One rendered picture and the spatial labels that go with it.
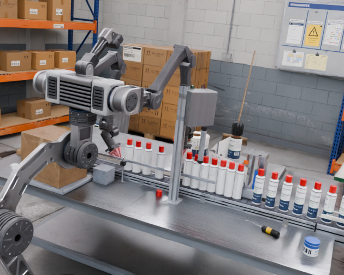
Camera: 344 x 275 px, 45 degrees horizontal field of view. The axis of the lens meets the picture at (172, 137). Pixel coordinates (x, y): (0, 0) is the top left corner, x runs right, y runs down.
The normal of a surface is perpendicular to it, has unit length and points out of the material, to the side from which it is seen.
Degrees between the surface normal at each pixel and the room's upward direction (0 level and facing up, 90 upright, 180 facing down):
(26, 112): 90
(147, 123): 90
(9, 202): 90
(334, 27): 88
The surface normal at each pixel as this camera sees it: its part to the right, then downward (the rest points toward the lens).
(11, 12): 0.86, 0.23
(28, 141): -0.48, 0.20
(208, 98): 0.51, 0.29
